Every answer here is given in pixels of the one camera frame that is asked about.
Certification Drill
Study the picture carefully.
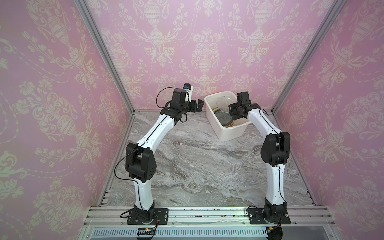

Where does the aluminium right corner post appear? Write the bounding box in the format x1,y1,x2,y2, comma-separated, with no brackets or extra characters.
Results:
271,0,347,115

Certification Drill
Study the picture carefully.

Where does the aluminium left corner post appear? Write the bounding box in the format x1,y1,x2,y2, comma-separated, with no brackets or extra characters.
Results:
74,0,135,114

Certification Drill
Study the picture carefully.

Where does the aluminium corner post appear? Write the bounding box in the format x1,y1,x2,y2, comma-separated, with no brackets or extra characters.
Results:
74,0,135,114
271,0,347,115

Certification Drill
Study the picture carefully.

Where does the cream plate with plant motif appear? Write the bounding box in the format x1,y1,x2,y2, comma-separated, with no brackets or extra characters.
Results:
212,107,236,128

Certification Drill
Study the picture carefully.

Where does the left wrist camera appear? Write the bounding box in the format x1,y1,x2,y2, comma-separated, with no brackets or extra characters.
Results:
183,84,194,103

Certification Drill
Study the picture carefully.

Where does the white vented strip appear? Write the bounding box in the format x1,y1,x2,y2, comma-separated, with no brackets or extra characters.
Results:
87,226,268,240

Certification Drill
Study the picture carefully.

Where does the clear glass plate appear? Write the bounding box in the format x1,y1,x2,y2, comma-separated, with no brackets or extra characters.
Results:
216,96,234,113

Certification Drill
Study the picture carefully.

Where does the white plastic bin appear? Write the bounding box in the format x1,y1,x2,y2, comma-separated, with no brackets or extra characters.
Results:
205,91,251,142

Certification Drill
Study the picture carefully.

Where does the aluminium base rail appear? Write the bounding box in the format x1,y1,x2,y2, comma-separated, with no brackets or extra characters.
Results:
79,207,342,240

